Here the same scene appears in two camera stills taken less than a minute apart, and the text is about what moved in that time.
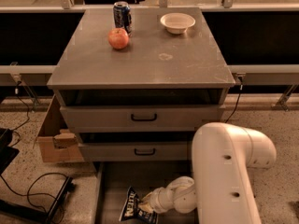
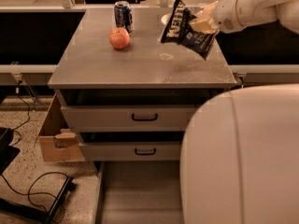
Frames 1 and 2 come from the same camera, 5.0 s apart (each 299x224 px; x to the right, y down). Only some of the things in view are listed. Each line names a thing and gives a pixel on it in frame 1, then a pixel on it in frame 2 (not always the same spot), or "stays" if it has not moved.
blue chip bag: (131, 210) to (178, 30)
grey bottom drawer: (144, 177) stays
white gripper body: (158, 200) to (224, 13)
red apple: (119, 38) stays
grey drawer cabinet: (136, 83) stays
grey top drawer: (185, 118) stays
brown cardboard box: (59, 144) stays
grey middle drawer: (135, 151) stays
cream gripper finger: (147, 203) to (203, 22)
